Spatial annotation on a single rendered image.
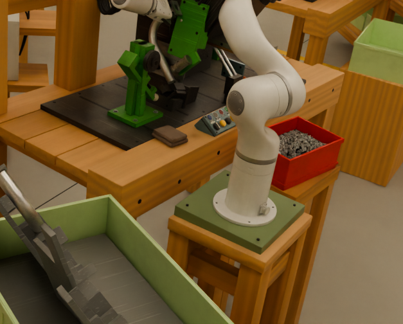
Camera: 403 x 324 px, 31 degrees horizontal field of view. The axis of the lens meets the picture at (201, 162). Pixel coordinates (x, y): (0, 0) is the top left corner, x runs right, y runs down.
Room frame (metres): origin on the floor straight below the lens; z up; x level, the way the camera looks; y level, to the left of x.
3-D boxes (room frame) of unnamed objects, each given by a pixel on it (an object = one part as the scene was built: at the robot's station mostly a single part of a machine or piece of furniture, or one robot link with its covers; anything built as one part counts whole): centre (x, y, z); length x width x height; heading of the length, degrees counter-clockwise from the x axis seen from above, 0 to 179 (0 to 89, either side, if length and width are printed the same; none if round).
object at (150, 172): (2.46, -0.12, 0.82); 1.50 x 0.14 x 0.15; 148
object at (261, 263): (1.81, -0.15, 0.83); 0.32 x 0.32 x 0.04; 62
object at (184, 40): (2.51, 0.10, 1.17); 0.13 x 0.12 x 0.20; 148
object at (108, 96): (2.61, 0.12, 0.89); 1.10 x 0.42 x 0.02; 148
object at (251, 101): (1.78, -0.13, 1.19); 0.19 x 0.12 x 0.24; 132
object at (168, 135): (2.14, 0.12, 0.91); 0.10 x 0.08 x 0.03; 50
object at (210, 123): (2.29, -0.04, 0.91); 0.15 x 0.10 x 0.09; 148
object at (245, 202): (1.80, -0.15, 0.97); 0.19 x 0.19 x 0.18
